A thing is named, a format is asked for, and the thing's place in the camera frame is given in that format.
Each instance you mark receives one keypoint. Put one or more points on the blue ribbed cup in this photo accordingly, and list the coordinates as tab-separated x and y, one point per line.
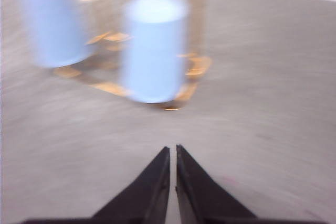
56	32
154	49

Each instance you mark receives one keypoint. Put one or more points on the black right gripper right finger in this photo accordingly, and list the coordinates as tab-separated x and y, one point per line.
202	199

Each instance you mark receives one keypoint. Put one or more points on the gold wire cup rack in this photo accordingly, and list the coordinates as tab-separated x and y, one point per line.
103	71

